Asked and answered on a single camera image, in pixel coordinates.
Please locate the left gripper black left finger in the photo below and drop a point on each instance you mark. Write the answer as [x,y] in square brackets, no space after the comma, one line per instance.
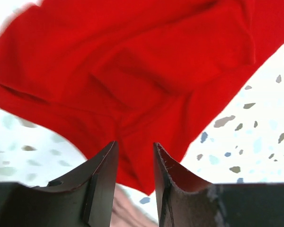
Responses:
[82,197]

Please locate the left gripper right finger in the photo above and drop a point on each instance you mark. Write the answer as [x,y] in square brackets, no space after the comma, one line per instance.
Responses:
[186,200]

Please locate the red t shirt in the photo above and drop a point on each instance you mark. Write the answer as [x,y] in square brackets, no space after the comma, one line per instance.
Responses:
[134,71]

